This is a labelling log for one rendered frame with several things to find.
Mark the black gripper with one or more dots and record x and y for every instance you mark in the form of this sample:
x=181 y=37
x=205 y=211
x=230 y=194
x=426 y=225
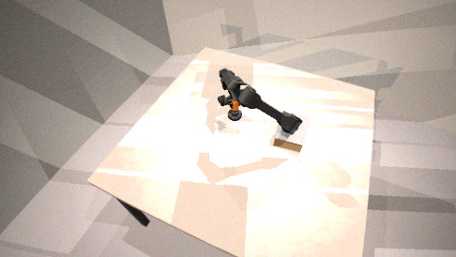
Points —
x=223 y=100

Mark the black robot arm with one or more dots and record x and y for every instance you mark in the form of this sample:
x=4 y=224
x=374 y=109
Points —
x=251 y=99

